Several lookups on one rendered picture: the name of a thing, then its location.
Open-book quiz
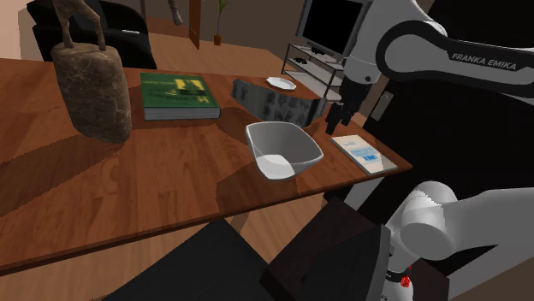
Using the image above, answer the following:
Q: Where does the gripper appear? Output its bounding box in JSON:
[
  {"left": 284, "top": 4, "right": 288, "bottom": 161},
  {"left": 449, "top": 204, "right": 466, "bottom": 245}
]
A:
[{"left": 324, "top": 78, "right": 372, "bottom": 137}]

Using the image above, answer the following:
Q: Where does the white book with blue print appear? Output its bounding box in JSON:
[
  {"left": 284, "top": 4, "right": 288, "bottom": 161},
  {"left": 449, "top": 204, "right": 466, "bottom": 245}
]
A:
[{"left": 329, "top": 133, "right": 399, "bottom": 176}]

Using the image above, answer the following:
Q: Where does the grey patterned curved box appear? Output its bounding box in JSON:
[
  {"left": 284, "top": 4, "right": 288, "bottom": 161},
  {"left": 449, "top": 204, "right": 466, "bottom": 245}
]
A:
[{"left": 230, "top": 78, "right": 329, "bottom": 128}]

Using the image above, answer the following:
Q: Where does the grey square bowl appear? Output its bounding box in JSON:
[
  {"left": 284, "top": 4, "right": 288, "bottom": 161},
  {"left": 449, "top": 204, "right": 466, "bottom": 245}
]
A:
[{"left": 244, "top": 121, "right": 325, "bottom": 181}]

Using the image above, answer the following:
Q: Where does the small white plate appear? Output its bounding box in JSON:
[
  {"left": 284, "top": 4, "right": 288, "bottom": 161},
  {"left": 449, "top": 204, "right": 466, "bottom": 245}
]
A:
[{"left": 265, "top": 76, "right": 298, "bottom": 91}]

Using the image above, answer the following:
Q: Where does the television stand with television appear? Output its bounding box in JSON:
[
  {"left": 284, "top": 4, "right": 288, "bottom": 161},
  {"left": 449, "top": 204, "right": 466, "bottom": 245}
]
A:
[{"left": 281, "top": 0, "right": 375, "bottom": 103}]

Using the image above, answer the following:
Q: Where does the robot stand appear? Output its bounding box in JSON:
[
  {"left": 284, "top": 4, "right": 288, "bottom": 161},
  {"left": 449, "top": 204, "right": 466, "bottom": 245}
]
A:
[{"left": 259, "top": 195, "right": 452, "bottom": 301}]

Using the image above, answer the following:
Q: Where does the potted plant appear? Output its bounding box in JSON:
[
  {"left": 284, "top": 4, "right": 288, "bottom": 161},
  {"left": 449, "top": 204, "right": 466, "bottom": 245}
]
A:
[{"left": 211, "top": 0, "right": 231, "bottom": 47}]

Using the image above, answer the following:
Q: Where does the green book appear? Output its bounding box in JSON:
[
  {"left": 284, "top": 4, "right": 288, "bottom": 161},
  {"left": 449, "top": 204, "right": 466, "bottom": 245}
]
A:
[{"left": 139, "top": 72, "right": 222, "bottom": 121}]

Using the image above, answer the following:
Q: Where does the brown wooden table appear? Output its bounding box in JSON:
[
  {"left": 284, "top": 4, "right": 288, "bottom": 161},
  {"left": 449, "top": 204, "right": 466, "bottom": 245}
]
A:
[{"left": 0, "top": 57, "right": 414, "bottom": 277}]

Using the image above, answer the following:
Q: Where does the black armchair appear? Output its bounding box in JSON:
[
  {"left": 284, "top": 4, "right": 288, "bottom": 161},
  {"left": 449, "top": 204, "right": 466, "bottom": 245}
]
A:
[{"left": 26, "top": 0, "right": 158, "bottom": 71}]

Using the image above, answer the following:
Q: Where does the brown stone horse statue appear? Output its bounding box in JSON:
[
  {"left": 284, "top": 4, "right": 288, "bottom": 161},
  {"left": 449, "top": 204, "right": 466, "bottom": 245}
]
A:
[{"left": 50, "top": 0, "right": 134, "bottom": 145}]

